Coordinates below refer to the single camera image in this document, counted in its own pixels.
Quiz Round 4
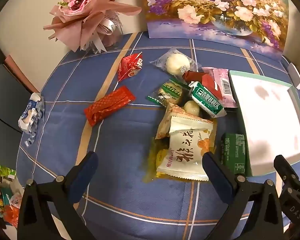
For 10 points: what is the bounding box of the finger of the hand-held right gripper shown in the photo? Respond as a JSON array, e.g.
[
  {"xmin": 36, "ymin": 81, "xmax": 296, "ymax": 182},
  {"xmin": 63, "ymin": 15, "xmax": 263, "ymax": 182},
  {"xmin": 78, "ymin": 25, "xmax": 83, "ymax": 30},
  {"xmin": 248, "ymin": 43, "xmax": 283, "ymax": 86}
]
[{"xmin": 274, "ymin": 155, "xmax": 300, "ymax": 193}]

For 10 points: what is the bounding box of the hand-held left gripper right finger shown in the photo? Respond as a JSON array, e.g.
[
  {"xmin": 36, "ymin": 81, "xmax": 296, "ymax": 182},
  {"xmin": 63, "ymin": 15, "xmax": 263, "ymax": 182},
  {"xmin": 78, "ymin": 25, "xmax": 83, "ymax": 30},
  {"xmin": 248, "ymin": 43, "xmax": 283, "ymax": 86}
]
[{"xmin": 202, "ymin": 151, "xmax": 285, "ymax": 240}]

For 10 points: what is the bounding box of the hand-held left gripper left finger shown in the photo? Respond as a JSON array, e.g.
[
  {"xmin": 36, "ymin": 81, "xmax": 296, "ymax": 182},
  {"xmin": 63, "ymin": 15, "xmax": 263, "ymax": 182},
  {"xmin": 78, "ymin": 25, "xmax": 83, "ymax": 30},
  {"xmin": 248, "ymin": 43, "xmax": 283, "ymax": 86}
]
[{"xmin": 17, "ymin": 151, "xmax": 99, "ymax": 240}]

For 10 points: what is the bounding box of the dark green snack packet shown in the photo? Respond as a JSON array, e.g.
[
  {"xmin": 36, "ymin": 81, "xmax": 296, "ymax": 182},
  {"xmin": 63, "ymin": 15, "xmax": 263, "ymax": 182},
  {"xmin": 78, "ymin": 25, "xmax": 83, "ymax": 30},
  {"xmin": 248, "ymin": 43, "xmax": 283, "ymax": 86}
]
[{"xmin": 220, "ymin": 133, "xmax": 248, "ymax": 177}]

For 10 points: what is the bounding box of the white packet orange flower print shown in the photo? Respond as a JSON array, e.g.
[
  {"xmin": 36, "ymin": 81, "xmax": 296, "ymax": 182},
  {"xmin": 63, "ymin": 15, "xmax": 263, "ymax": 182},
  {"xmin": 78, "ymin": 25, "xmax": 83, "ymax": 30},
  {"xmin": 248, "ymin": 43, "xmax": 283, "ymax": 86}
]
[{"xmin": 156, "ymin": 116, "xmax": 215, "ymax": 182}]

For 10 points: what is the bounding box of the white tray green rim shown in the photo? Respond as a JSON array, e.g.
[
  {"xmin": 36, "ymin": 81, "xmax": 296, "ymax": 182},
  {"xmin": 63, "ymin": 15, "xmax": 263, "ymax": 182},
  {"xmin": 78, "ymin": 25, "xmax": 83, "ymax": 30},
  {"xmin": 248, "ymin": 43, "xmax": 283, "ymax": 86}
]
[{"xmin": 228, "ymin": 70, "xmax": 300, "ymax": 177}]

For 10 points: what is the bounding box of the yellow snack packet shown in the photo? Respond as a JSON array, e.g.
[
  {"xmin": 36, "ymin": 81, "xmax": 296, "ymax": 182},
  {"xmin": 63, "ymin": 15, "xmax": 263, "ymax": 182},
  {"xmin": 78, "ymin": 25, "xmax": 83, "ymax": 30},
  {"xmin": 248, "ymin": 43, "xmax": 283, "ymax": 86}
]
[{"xmin": 142, "ymin": 139, "xmax": 217, "ymax": 183}]

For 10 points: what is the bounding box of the long red snack packet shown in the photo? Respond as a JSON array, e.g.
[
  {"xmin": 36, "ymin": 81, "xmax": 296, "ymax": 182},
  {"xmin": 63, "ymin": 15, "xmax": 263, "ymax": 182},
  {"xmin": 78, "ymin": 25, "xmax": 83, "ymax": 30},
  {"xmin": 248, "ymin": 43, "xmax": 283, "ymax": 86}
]
[{"xmin": 84, "ymin": 86, "xmax": 136, "ymax": 127}]

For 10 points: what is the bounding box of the small round white pastry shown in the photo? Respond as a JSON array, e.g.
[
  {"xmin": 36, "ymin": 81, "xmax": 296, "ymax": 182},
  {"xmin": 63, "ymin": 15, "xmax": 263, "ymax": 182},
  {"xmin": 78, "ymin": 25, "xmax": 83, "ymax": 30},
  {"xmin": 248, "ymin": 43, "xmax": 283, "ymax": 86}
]
[{"xmin": 184, "ymin": 100, "xmax": 200, "ymax": 117}]

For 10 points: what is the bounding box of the orange beige snack packet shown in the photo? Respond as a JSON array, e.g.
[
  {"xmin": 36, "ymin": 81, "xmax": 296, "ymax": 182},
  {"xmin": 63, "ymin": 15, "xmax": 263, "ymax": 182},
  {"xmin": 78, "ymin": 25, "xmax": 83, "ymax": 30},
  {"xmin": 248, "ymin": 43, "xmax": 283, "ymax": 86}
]
[{"xmin": 154, "ymin": 103, "xmax": 216, "ymax": 140}]

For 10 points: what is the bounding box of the green white snack packet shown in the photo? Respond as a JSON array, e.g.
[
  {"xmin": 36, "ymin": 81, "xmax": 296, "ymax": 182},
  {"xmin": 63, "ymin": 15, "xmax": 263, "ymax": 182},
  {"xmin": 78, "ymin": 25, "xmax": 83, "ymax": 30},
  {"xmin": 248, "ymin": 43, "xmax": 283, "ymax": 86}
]
[{"xmin": 188, "ymin": 81, "xmax": 227, "ymax": 118}]

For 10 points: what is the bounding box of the pink snack packet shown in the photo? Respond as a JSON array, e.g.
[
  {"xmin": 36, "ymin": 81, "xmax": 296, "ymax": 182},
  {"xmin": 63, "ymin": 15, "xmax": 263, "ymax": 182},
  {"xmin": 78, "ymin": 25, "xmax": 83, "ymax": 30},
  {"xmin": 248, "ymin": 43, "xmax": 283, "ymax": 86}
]
[{"xmin": 202, "ymin": 67, "xmax": 238, "ymax": 108}]

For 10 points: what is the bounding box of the green cookie packet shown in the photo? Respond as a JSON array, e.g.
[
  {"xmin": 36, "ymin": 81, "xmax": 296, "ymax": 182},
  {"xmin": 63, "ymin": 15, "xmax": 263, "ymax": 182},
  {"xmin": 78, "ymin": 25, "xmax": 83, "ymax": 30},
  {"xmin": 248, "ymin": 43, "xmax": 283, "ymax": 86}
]
[{"xmin": 146, "ymin": 79, "xmax": 184, "ymax": 106}]

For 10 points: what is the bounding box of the dark red snack packet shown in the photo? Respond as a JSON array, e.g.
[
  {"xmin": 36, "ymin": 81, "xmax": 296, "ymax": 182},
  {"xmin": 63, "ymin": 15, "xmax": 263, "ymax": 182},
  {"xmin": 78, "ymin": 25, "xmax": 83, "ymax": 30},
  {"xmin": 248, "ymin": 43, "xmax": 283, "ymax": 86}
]
[{"xmin": 182, "ymin": 70, "xmax": 211, "ymax": 85}]

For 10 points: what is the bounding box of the round white pastry clear wrapper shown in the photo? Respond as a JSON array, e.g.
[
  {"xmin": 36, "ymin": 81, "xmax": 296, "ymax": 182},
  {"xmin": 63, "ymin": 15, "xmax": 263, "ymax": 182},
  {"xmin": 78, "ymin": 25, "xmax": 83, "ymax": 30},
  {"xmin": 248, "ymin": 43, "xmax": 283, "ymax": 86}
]
[{"xmin": 149, "ymin": 47, "xmax": 198, "ymax": 77}]

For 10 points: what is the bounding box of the blue plaid tablecloth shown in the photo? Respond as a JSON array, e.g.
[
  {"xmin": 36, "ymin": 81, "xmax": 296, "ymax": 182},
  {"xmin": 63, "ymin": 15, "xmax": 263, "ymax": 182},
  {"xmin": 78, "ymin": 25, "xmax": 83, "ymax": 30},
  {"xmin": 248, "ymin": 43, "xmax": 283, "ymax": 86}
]
[{"xmin": 16, "ymin": 32, "xmax": 300, "ymax": 240}]

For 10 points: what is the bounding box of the crumpled blue white wrapper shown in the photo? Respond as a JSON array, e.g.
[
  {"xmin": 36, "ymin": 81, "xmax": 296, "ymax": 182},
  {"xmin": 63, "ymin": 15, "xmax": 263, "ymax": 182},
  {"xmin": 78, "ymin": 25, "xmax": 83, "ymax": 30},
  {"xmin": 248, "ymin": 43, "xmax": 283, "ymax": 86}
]
[{"xmin": 18, "ymin": 92, "xmax": 45, "ymax": 147}]

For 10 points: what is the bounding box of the white plastic device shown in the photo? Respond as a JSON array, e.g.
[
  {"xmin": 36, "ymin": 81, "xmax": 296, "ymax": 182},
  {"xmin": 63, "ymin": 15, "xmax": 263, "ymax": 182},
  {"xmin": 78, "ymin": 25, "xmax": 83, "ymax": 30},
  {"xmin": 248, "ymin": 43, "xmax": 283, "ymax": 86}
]
[{"xmin": 287, "ymin": 62, "xmax": 300, "ymax": 91}]

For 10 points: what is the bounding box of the pile of colourful packets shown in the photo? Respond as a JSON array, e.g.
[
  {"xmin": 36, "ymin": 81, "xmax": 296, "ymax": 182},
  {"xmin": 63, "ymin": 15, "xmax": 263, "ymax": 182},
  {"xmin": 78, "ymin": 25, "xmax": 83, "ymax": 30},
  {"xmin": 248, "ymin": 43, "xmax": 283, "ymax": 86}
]
[{"xmin": 0, "ymin": 160, "xmax": 24, "ymax": 228}]

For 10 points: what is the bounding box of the dark cabinet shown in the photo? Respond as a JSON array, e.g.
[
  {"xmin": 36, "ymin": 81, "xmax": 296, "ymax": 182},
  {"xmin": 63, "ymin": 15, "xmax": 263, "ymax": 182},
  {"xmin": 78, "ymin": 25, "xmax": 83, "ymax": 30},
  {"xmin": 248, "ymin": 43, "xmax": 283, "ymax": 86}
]
[{"xmin": 0, "ymin": 27, "xmax": 40, "ymax": 173}]

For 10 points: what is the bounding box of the pink flower bouquet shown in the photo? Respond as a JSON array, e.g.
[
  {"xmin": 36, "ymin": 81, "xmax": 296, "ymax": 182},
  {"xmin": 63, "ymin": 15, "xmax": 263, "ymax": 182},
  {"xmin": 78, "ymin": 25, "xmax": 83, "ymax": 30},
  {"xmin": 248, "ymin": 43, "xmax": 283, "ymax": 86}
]
[{"xmin": 43, "ymin": 0, "xmax": 142, "ymax": 54}]

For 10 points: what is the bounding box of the flower painting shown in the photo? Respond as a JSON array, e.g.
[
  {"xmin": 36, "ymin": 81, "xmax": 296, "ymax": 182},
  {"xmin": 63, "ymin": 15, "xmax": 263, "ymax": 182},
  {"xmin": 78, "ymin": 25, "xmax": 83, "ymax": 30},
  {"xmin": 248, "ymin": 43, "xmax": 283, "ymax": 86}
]
[{"xmin": 139, "ymin": 0, "xmax": 290, "ymax": 61}]

